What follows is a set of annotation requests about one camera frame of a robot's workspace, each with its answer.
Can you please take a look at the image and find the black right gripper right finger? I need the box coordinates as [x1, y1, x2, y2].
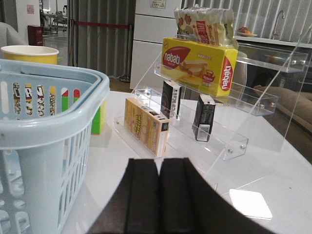
[160, 158, 271, 234]

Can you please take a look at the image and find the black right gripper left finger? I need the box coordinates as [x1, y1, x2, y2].
[87, 158, 158, 234]

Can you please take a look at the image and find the black tissue pack front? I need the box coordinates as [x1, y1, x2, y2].
[192, 94, 215, 142]

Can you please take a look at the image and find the black tissue pack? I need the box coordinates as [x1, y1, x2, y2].
[161, 80, 182, 118]
[192, 94, 215, 142]

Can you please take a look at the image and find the black tissue pack rear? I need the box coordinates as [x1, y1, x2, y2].
[161, 80, 182, 118]

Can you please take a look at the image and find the light blue plastic basket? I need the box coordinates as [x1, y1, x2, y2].
[0, 59, 110, 234]

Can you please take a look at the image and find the beige snack box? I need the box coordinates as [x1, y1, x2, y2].
[124, 97, 169, 157]

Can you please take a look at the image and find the yellow green puzzle cube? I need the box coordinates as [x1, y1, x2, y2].
[92, 100, 107, 135]

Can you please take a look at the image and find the clear acrylic display shelf right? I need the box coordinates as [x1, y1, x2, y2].
[113, 23, 312, 219]

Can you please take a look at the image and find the yellow nabati wafer box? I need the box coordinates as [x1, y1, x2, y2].
[161, 38, 238, 97]

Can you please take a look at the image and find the yellow paper cup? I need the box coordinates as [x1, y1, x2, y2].
[1, 45, 59, 64]

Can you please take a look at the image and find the yellow snack bag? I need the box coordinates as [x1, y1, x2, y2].
[174, 5, 238, 49]

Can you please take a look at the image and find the fruit plate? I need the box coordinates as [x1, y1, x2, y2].
[236, 26, 257, 37]

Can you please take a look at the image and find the white cabinet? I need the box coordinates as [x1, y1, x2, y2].
[130, 0, 182, 89]

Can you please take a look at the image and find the metal faucet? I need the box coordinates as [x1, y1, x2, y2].
[272, 10, 285, 39]

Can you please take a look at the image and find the red trash bin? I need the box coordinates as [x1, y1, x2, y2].
[27, 25, 43, 46]

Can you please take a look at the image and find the red barrier belt post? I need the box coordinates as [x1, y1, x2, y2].
[68, 19, 133, 82]

